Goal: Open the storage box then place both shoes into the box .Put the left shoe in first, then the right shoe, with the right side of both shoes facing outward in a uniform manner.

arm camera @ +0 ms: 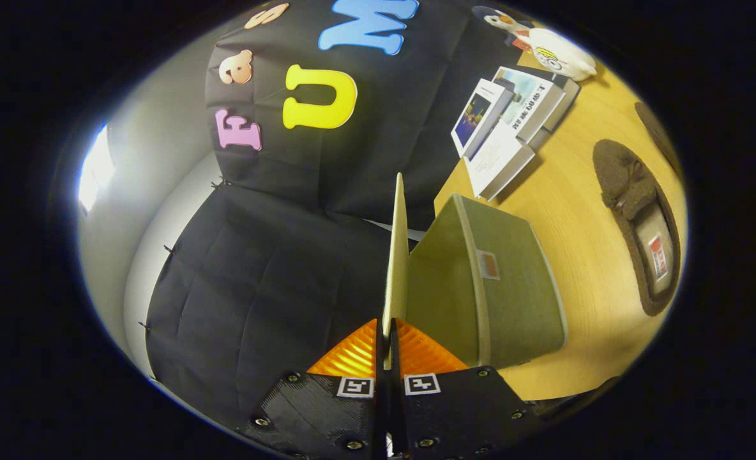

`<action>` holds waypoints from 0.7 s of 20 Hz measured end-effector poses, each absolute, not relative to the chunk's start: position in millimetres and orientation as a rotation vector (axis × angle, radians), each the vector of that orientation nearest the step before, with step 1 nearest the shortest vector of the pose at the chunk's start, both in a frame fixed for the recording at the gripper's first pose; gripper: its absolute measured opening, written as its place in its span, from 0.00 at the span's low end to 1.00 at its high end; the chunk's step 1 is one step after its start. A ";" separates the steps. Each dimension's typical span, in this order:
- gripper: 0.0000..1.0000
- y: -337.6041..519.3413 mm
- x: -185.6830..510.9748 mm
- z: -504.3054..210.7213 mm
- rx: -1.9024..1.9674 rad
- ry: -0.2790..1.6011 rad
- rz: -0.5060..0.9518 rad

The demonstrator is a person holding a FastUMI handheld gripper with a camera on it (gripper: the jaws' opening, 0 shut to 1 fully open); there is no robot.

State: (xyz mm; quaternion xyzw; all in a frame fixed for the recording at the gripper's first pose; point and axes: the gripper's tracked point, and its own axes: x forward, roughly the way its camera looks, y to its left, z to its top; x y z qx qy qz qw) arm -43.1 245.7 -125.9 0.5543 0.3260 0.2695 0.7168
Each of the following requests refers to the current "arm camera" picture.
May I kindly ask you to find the book with light blue cover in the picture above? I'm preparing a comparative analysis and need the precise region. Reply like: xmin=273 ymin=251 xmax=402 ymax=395
xmin=492 ymin=66 xmax=566 ymax=144

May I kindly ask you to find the green fabric storage box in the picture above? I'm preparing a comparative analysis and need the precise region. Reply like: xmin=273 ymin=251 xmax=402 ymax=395
xmin=382 ymin=172 xmax=569 ymax=371

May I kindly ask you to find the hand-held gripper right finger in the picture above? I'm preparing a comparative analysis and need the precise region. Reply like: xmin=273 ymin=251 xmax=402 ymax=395
xmin=388 ymin=318 xmax=536 ymax=459

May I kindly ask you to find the large white book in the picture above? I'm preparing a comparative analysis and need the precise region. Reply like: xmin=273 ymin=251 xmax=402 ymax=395
xmin=463 ymin=125 xmax=535 ymax=202

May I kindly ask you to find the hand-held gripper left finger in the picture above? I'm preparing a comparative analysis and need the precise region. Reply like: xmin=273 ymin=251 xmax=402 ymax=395
xmin=238 ymin=318 xmax=386 ymax=460

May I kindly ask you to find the small book dark blue cover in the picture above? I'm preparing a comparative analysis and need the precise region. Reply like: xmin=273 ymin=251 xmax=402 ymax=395
xmin=450 ymin=78 xmax=515 ymax=159

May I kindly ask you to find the white plush toy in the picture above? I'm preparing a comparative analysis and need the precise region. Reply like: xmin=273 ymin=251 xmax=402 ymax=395
xmin=526 ymin=28 xmax=598 ymax=82

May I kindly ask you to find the black backdrop cloth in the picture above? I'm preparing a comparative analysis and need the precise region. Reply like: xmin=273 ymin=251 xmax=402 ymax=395
xmin=145 ymin=0 xmax=525 ymax=422

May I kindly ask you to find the black book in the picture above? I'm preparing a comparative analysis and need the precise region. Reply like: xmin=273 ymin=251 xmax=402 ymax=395
xmin=541 ymin=70 xmax=582 ymax=151

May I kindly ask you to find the grey penguin plush toy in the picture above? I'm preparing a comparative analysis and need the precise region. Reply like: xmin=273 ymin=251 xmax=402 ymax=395
xmin=471 ymin=5 xmax=535 ymax=50

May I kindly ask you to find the large ceiling light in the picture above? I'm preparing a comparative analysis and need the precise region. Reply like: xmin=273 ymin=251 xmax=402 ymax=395
xmin=77 ymin=123 xmax=117 ymax=215

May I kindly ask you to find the brown fuzzy slipper shoe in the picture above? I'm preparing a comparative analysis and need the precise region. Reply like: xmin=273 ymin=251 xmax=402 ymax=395
xmin=593 ymin=139 xmax=681 ymax=317
xmin=635 ymin=102 xmax=684 ymax=181

